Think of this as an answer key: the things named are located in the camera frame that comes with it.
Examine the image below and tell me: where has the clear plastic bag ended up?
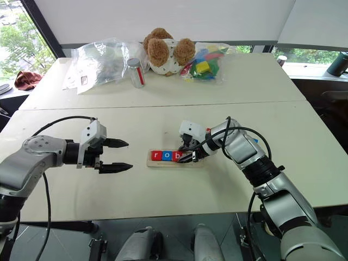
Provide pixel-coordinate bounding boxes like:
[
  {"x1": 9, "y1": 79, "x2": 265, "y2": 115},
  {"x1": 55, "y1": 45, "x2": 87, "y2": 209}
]
[{"x1": 61, "y1": 38, "x2": 149, "y2": 95}]

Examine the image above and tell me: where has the dark green tumbler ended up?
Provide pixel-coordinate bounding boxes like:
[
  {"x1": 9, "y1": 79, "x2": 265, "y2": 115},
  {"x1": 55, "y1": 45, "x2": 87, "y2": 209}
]
[{"x1": 326, "y1": 51, "x2": 348, "y2": 77}]

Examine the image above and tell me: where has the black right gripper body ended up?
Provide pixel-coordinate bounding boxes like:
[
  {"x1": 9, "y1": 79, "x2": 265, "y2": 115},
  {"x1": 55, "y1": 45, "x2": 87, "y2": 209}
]
[{"x1": 179, "y1": 132, "x2": 204, "y2": 165}]

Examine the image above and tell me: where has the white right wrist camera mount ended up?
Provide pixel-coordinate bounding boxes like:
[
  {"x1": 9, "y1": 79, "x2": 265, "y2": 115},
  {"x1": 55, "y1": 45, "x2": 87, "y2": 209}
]
[{"x1": 178, "y1": 120, "x2": 207, "y2": 144}]

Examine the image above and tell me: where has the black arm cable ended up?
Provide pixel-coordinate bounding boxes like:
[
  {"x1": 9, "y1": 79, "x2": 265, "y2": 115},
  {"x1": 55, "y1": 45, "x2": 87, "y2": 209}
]
[
  {"x1": 31, "y1": 116, "x2": 98, "y2": 261},
  {"x1": 187, "y1": 116, "x2": 285, "y2": 261}
]

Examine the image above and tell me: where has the wooden letter tray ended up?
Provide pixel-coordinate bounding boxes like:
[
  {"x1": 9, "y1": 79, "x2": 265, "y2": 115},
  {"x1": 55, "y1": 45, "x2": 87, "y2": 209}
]
[{"x1": 146, "y1": 148, "x2": 204, "y2": 169}]

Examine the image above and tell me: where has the black table support bar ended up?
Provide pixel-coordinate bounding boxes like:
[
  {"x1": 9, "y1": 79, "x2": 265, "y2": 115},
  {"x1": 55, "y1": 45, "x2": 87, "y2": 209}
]
[{"x1": 20, "y1": 220, "x2": 98, "y2": 234}]

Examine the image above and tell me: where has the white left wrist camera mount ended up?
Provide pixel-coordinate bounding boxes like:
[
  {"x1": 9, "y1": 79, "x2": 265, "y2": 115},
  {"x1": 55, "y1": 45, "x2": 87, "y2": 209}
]
[{"x1": 76, "y1": 119, "x2": 107, "y2": 169}]

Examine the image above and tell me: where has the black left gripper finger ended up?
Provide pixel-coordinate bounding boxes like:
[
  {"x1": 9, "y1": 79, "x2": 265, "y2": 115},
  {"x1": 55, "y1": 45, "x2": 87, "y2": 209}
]
[
  {"x1": 98, "y1": 162, "x2": 134, "y2": 175},
  {"x1": 104, "y1": 138, "x2": 129, "y2": 150}
]

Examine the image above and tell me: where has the bag of coloured blocks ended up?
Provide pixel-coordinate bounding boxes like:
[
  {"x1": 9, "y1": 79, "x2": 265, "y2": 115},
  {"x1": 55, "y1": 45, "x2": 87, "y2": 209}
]
[{"x1": 179, "y1": 42, "x2": 234, "y2": 84}]

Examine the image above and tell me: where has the black window frame post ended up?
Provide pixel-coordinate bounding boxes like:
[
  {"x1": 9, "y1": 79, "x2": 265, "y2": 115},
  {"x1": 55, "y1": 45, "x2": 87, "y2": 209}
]
[{"x1": 21, "y1": 0, "x2": 66, "y2": 58}]

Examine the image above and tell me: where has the clear jar with grey lid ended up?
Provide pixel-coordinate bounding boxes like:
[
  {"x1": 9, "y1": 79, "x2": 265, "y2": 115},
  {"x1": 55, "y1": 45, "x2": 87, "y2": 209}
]
[{"x1": 127, "y1": 58, "x2": 146, "y2": 89}]

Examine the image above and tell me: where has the brown and white plush toy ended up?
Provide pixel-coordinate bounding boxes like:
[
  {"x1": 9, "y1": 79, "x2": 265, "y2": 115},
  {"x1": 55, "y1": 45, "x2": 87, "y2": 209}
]
[{"x1": 143, "y1": 27, "x2": 196, "y2": 76}]

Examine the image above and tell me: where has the red-brown cloth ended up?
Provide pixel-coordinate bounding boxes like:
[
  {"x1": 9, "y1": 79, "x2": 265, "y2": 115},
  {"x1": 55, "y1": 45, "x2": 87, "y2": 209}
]
[{"x1": 14, "y1": 71, "x2": 44, "y2": 90}]

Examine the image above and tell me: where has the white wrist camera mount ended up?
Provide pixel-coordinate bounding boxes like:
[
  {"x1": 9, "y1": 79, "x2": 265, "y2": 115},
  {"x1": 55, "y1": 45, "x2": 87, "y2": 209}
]
[
  {"x1": 76, "y1": 119, "x2": 107, "y2": 169},
  {"x1": 178, "y1": 120, "x2": 207, "y2": 144}
]

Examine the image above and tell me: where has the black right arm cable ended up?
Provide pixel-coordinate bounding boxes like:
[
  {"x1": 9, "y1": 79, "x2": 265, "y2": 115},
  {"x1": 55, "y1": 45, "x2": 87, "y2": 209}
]
[{"x1": 187, "y1": 116, "x2": 285, "y2": 261}]

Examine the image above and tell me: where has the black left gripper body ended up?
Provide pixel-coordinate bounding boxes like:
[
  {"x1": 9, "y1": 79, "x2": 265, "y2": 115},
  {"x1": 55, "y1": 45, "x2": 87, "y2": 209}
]
[{"x1": 83, "y1": 138, "x2": 108, "y2": 175}]

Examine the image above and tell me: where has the dark office chair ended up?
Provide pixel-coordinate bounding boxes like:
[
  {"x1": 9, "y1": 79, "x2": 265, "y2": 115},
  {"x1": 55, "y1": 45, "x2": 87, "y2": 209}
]
[{"x1": 320, "y1": 89, "x2": 348, "y2": 131}]

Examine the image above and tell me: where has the grey rounded leg cover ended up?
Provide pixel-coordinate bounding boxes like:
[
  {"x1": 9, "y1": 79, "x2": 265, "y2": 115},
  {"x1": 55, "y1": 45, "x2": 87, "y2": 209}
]
[
  {"x1": 115, "y1": 227, "x2": 164, "y2": 261},
  {"x1": 191, "y1": 223, "x2": 225, "y2": 261}
]

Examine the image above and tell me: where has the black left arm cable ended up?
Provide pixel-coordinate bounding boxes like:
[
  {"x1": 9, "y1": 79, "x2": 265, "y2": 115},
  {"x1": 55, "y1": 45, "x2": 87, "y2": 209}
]
[{"x1": 31, "y1": 116, "x2": 98, "y2": 261}]

